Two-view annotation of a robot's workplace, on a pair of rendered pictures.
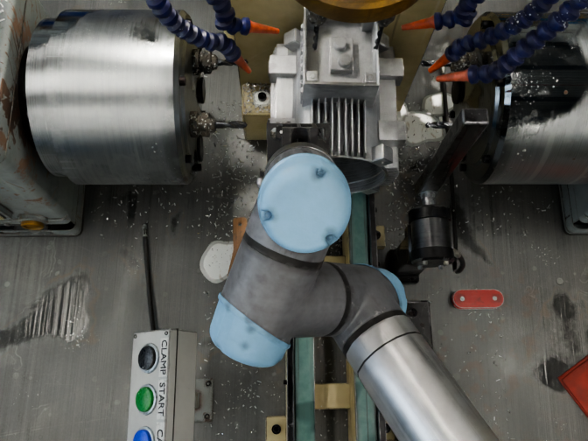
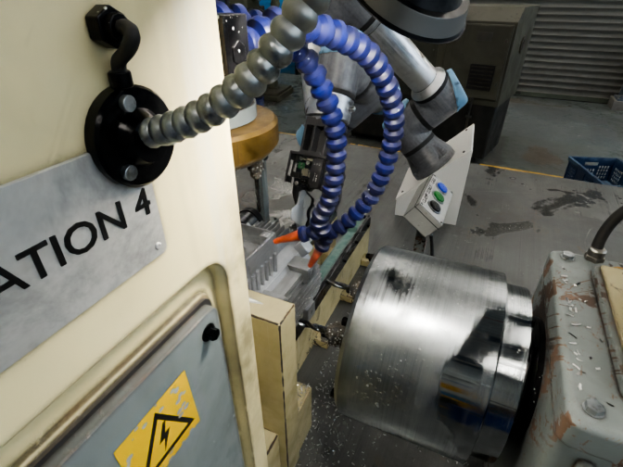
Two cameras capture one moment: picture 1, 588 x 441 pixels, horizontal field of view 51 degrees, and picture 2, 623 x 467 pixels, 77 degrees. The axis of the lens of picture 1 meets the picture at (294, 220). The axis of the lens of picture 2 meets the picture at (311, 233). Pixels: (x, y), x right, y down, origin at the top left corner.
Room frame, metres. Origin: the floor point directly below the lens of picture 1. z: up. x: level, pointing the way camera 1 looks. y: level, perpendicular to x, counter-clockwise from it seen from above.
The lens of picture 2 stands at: (0.82, 0.30, 1.47)
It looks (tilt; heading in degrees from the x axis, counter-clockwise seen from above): 32 degrees down; 210
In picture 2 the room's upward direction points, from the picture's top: straight up
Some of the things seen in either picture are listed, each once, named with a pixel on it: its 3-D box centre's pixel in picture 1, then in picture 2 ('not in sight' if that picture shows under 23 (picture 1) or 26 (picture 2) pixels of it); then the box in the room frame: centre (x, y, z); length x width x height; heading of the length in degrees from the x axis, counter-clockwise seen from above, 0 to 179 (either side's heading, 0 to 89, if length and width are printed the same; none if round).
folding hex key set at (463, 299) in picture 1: (477, 299); not in sight; (0.20, -0.33, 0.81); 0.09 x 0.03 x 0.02; 95
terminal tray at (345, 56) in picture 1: (339, 59); (229, 262); (0.46, -0.04, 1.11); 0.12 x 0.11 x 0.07; 4
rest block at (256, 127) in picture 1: (262, 111); (286, 411); (0.50, 0.07, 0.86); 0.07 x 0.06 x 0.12; 95
